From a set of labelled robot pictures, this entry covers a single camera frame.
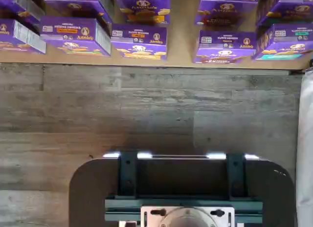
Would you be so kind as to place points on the purple Annie's box teal band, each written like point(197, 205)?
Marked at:
point(286, 38)

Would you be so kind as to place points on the white fabric sheet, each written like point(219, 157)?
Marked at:
point(306, 151)

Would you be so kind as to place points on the teal metal bracket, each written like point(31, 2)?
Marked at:
point(127, 173)
point(236, 173)

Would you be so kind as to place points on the purple Annie's pasta box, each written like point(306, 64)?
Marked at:
point(139, 41)
point(14, 33)
point(227, 9)
point(144, 6)
point(73, 29)
point(73, 4)
point(24, 4)
point(288, 9)

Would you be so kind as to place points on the dark robot base platform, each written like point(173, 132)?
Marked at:
point(88, 192)

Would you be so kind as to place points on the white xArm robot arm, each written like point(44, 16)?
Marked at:
point(188, 220)

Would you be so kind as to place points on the wooden shelf board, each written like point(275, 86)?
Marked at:
point(181, 41)

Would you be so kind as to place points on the purple Annie's box maroon band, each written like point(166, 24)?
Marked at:
point(225, 44)

